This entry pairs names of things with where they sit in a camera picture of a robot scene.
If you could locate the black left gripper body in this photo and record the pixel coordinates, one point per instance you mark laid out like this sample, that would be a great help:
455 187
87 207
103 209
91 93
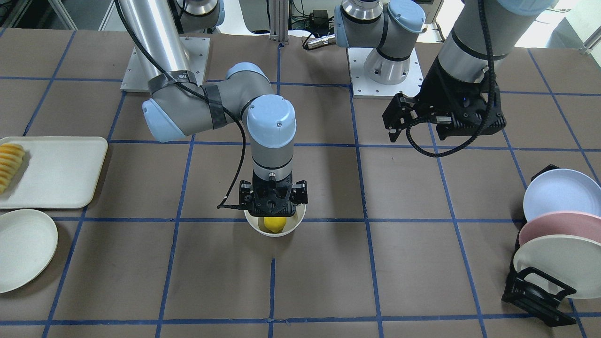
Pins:
434 87

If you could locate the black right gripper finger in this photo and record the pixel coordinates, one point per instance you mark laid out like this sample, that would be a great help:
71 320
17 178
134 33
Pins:
246 195
300 193

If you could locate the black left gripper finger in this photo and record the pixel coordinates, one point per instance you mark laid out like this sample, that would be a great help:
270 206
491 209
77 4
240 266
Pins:
398 115

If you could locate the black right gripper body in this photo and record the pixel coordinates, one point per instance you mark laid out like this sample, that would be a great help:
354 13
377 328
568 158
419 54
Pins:
245 192

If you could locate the yellow lemon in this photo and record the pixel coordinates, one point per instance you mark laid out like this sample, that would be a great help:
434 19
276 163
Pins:
274 225

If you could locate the cream ceramic bowl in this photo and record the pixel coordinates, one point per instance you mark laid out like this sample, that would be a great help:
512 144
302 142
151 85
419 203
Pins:
292 222

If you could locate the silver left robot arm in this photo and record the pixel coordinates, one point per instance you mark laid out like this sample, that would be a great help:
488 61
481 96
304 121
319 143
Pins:
484 30

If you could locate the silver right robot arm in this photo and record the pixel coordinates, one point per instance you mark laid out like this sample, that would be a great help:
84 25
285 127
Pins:
179 106

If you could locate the silver cylindrical connector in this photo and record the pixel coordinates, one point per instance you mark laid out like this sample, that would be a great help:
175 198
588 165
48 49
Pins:
310 45

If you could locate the light blue plate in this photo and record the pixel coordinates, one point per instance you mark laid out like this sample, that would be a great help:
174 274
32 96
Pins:
559 190

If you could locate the pink plate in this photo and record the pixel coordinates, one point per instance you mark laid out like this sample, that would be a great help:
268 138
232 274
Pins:
563 222

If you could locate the white rectangular tray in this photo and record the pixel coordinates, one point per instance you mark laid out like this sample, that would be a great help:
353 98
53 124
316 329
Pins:
59 172

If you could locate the cream plate in rack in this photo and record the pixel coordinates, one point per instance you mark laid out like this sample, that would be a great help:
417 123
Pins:
574 260

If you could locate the black plate rack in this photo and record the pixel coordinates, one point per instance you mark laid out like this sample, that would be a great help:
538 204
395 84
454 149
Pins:
538 294

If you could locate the white round plate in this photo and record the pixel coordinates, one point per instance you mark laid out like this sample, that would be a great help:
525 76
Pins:
28 241

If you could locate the sliced yellow bread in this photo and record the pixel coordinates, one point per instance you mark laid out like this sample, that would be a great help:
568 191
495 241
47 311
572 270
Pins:
11 159

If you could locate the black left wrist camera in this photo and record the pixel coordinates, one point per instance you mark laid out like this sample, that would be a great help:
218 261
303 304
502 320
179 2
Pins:
493 122

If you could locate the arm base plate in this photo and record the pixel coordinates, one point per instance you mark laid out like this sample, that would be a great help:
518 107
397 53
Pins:
191 52
374 77

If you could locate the aluminium frame post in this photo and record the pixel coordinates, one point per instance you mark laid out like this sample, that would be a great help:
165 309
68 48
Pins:
278 20

